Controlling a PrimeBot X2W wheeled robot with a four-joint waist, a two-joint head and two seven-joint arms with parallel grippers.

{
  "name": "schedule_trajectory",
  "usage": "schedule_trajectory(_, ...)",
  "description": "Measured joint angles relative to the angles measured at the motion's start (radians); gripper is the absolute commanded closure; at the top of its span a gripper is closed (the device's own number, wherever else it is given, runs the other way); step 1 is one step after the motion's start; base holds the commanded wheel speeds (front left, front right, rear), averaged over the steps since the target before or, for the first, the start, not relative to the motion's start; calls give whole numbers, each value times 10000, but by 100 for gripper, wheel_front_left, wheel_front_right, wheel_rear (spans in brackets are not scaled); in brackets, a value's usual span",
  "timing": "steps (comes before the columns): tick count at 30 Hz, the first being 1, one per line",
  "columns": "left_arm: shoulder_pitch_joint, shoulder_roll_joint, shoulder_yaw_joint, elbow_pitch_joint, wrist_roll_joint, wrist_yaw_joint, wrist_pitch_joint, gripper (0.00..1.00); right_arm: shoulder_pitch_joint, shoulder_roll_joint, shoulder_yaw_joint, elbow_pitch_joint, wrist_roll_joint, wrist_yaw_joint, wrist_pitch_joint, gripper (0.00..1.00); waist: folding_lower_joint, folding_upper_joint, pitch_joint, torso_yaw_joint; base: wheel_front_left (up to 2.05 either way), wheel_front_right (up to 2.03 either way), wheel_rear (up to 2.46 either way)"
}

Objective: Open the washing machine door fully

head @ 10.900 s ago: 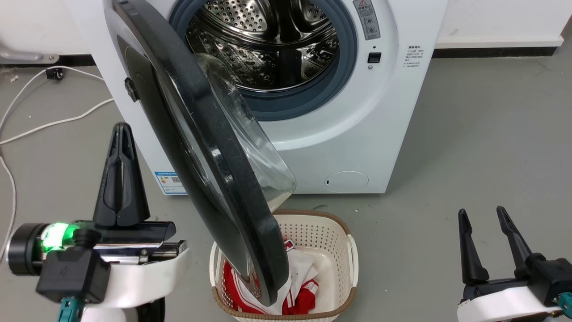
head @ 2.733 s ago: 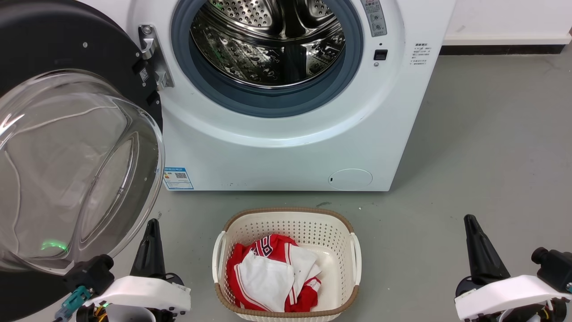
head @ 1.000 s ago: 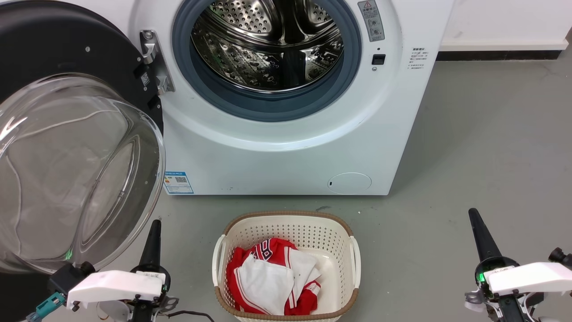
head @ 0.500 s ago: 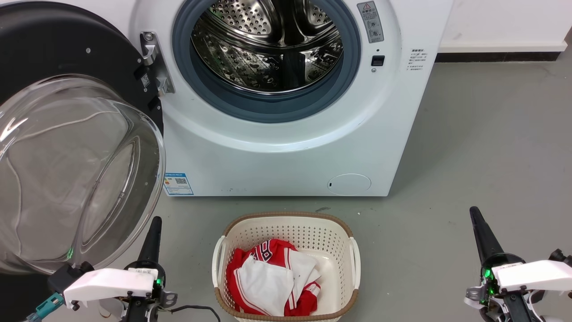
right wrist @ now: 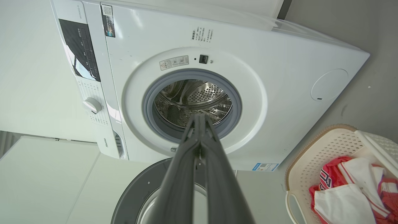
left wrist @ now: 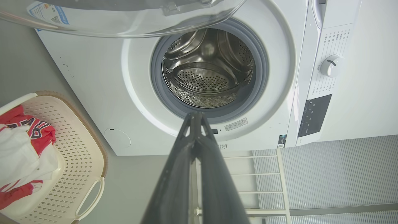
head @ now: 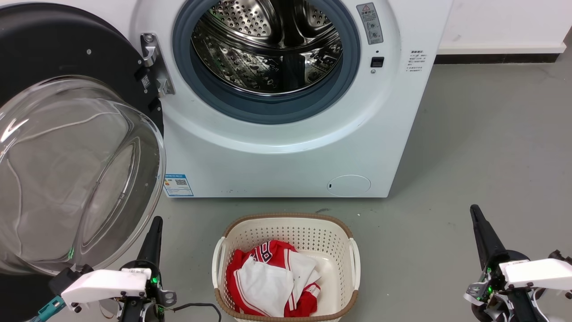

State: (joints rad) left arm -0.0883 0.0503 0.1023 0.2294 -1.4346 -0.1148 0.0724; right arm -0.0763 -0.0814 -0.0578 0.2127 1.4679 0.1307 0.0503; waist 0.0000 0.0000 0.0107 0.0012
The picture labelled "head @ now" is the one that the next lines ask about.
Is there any silver metal door hinge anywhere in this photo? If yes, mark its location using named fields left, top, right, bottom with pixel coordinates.
left=140, top=33, right=176, bottom=97

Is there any white front-load washing machine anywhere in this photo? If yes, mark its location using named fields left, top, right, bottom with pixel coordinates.
left=130, top=0, right=454, bottom=198

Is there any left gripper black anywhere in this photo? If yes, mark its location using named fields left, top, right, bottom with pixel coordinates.
left=117, top=217, right=177, bottom=322

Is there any stainless steel washer drum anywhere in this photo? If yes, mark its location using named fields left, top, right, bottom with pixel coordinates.
left=191, top=0, right=344, bottom=96

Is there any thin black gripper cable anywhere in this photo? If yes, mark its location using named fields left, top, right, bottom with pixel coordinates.
left=172, top=303, right=222, bottom=322

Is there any cream plastic laundry basket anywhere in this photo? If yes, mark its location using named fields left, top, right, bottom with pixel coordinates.
left=212, top=213, right=361, bottom=322

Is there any black round washer door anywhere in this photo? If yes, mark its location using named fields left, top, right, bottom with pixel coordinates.
left=0, top=2, right=167, bottom=322

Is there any grey warning sticker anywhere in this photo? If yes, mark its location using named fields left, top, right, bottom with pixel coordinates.
left=356, top=2, right=384, bottom=45

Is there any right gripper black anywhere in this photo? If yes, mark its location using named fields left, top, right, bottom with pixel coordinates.
left=463, top=205, right=559, bottom=322

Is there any blue energy label sticker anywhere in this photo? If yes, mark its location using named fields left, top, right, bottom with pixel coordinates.
left=164, top=174, right=194, bottom=197

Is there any red and white jersey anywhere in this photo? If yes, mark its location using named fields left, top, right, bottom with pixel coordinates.
left=225, top=240, right=321, bottom=318

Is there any teal cable connector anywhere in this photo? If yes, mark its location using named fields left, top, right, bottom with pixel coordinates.
left=29, top=295, right=66, bottom=322

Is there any small printed text label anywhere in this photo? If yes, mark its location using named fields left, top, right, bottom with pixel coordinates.
left=406, top=49, right=427, bottom=72

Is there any round white filter cover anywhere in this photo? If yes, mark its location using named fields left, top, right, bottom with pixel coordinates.
left=327, top=175, right=371, bottom=197

